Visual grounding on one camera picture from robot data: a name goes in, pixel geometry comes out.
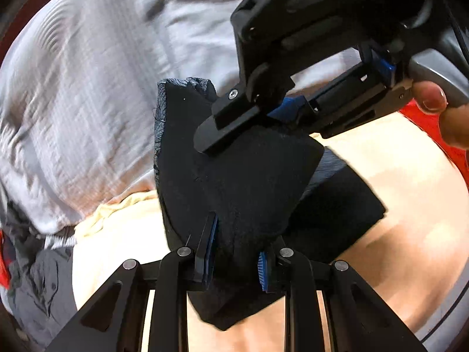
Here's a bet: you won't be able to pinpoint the person's right hand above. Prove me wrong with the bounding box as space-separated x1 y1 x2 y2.
413 81 469 152

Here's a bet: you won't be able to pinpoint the peach bed sheet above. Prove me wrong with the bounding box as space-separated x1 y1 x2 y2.
71 112 469 352

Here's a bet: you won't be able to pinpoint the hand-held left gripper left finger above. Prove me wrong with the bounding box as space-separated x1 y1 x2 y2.
47 212 221 352

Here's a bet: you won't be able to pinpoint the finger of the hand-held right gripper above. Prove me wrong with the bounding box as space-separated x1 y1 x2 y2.
193 18 297 155
269 59 415 141

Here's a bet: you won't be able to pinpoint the dark grey garment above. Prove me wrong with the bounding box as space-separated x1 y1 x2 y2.
6 202 80 340

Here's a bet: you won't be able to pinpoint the black pants with patterned waistband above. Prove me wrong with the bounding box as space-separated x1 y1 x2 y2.
152 77 388 332

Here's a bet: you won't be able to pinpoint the red embroidered pillow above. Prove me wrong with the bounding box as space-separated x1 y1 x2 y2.
401 103 469 193

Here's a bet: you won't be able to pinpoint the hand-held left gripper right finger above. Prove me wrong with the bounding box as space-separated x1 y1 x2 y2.
256 244 429 352

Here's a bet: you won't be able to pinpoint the red cloth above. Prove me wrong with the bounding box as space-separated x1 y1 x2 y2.
0 229 11 288

